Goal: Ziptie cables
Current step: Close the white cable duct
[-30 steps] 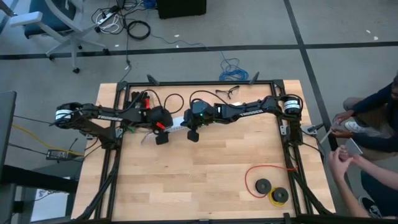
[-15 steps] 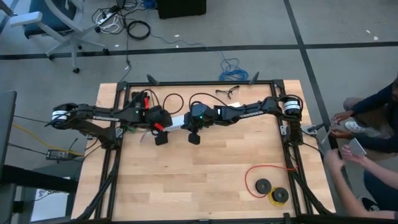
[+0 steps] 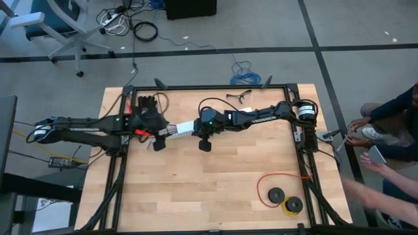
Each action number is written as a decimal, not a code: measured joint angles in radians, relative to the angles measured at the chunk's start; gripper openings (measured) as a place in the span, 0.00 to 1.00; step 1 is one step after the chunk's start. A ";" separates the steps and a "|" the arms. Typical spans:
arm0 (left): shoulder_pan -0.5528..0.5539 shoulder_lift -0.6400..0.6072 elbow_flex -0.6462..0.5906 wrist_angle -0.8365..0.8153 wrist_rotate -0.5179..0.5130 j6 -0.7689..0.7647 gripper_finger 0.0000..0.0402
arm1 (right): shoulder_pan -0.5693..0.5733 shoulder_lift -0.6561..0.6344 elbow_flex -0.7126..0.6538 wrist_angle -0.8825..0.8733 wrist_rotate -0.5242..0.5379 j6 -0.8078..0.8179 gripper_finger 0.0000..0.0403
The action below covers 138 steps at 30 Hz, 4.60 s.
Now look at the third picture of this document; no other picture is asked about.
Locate white power strip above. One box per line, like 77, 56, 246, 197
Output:
99, 8, 127, 29

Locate yellow floor cable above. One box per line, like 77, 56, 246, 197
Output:
12, 129, 89, 164

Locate black desk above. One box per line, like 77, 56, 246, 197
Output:
0, 94, 83, 235

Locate white stick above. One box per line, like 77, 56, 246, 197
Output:
336, 133, 349, 153

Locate clear safety glasses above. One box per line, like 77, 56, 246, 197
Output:
225, 89, 253, 105

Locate grey office chair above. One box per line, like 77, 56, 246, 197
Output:
0, 0, 116, 78

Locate white duct cover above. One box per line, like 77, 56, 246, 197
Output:
168, 106, 254, 140

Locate grey flat card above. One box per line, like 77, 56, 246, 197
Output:
368, 145, 387, 165

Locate spool of yellow wire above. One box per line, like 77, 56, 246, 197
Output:
281, 195, 304, 217

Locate black wire spool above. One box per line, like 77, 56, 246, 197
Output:
267, 187, 286, 204

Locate blue coiled cable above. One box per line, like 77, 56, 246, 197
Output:
229, 60, 262, 86

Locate person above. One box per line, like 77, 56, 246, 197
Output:
345, 83, 418, 163
339, 151, 418, 230

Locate red wire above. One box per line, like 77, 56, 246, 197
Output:
255, 167, 313, 207

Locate black aluminium table frame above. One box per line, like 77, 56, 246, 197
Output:
74, 75, 359, 235

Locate black work glove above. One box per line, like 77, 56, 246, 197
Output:
131, 93, 165, 119

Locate black power adapter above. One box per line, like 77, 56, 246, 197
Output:
48, 156, 78, 169

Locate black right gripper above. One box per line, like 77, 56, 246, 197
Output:
191, 108, 227, 153

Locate black coiled cable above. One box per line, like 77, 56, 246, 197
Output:
133, 20, 159, 42

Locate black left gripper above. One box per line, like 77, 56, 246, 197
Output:
137, 111, 170, 152

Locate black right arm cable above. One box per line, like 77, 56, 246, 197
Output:
197, 97, 240, 114

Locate black box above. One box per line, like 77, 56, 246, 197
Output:
163, 0, 217, 20

